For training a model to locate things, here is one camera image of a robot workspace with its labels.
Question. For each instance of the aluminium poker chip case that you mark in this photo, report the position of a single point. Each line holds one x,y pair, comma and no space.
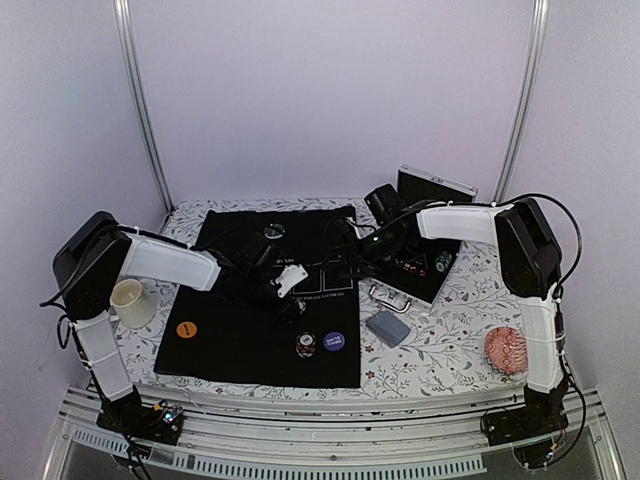
393,288

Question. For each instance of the left aluminium frame post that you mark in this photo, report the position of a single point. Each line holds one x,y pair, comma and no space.
126,36

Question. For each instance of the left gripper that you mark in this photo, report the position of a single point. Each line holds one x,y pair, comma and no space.
285,309

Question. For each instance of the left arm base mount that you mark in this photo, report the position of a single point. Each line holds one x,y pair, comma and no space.
160,423

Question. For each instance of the red black chip row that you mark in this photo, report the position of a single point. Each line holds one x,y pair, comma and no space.
416,266

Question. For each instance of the aluminium frame post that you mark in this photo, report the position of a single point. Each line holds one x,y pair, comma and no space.
126,36
531,66

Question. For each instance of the purple small blind button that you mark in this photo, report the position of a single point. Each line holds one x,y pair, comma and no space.
334,341

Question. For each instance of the orange big blind button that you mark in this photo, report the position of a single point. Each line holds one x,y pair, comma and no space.
186,329

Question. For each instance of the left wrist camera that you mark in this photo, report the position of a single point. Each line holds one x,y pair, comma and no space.
291,276

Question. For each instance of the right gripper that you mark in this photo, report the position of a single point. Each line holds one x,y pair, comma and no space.
365,263

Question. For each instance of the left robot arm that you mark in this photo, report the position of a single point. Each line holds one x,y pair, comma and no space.
99,273

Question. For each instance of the right aluminium frame post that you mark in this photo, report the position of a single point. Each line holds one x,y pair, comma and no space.
531,66

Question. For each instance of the clear acrylic dealer button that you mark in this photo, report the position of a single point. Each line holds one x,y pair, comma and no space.
274,231

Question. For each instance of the orange black poker chip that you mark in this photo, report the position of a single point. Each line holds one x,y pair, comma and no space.
305,345

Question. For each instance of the cream ceramic mug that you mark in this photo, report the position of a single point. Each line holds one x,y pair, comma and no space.
131,304

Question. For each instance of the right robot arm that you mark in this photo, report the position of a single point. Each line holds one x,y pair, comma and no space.
530,265

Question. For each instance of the black poker playing mat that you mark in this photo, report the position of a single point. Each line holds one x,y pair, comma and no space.
235,345

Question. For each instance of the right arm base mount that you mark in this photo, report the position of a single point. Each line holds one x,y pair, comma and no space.
509,426

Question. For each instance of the right blue chip stack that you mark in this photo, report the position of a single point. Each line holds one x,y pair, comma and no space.
443,261

